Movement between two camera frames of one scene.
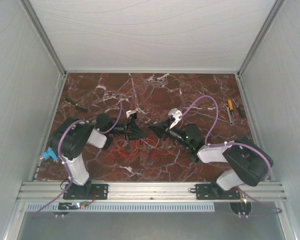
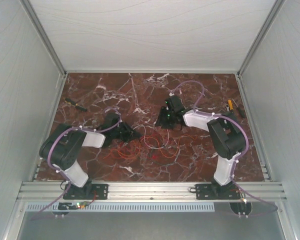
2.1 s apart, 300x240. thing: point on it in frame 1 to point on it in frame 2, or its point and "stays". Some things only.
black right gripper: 160,129 to 161,121
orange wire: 137,148 to 160,142
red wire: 143,153 to 139,148
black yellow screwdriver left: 71,102 stays
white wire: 152,147 to 144,136
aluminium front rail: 54,191 stays
